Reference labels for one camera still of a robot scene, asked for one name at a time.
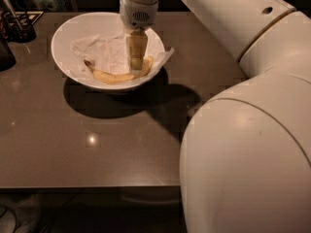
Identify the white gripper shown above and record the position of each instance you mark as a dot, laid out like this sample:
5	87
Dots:
137	15

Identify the yellow banana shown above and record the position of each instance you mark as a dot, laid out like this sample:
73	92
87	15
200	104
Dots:
120	78

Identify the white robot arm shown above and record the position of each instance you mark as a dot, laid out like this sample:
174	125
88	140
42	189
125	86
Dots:
245	161

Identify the white ceramic bowl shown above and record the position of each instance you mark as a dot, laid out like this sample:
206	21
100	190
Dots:
107	25

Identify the white paper napkin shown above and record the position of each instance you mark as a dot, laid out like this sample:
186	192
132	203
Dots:
110	54

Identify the dark round container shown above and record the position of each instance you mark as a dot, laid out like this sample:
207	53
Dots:
7	59

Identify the white pen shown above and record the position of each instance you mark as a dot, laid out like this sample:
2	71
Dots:
13	13

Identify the black wire pen holder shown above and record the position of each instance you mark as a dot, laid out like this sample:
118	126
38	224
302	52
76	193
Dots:
27	34

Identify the drawer handle under table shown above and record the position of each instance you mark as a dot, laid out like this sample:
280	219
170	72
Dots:
152	195

